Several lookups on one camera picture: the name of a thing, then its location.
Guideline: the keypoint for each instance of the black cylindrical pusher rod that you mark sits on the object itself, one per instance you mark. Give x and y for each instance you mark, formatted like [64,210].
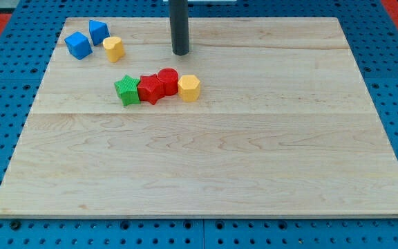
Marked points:
[179,26]

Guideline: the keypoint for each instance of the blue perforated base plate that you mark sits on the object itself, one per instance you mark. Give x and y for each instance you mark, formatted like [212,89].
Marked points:
[26,45]

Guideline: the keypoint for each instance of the red cylinder block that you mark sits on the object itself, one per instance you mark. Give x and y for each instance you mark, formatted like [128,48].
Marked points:
[169,78]

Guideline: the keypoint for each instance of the blue cube block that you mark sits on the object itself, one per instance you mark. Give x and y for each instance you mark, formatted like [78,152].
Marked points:
[78,45]

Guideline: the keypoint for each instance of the yellow hexagon block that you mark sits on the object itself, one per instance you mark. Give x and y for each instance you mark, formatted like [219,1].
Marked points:
[189,88]

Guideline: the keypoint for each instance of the red star block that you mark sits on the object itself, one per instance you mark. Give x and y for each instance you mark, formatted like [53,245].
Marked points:
[150,89]

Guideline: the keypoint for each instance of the blue triangle block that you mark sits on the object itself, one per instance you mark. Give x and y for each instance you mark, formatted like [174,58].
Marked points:
[98,31]

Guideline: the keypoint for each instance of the light wooden board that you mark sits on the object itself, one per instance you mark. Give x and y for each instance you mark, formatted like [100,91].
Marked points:
[284,128]

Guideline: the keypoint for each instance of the yellow heart block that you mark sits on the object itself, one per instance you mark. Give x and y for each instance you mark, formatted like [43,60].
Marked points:
[114,48]

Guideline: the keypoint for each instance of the green star block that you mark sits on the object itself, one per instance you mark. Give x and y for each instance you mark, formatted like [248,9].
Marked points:
[127,90]

